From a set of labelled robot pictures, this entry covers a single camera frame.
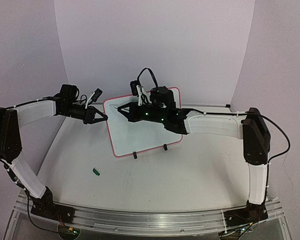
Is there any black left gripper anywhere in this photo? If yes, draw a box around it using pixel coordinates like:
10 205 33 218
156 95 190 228
62 102 108 124

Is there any pink-framed whiteboard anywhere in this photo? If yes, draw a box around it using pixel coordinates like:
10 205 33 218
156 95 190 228
103 94 183 158

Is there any green marker cap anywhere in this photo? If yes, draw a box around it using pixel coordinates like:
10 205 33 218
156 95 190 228
92 168 100 176

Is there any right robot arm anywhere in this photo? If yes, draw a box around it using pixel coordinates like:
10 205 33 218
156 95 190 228
117 102 271 205

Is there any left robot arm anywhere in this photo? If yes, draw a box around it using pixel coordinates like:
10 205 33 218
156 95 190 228
0 84 108 199

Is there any left whiteboard stand foot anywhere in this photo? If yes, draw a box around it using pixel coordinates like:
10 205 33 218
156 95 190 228
132 151 138 160

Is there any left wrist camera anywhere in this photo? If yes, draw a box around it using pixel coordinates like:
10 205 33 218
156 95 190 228
87 88 103 104

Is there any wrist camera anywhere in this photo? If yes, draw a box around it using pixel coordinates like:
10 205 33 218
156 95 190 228
130 80 150 106
87 88 103 104

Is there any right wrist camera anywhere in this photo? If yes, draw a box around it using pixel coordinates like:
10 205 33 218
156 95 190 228
130 80 150 106

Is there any aluminium front rail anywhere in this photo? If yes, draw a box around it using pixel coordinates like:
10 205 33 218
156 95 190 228
3 191 292 240

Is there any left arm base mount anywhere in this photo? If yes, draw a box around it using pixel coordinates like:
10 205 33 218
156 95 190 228
30 187 75 224

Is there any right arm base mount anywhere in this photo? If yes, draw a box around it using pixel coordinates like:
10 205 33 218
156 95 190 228
224 202 268 227

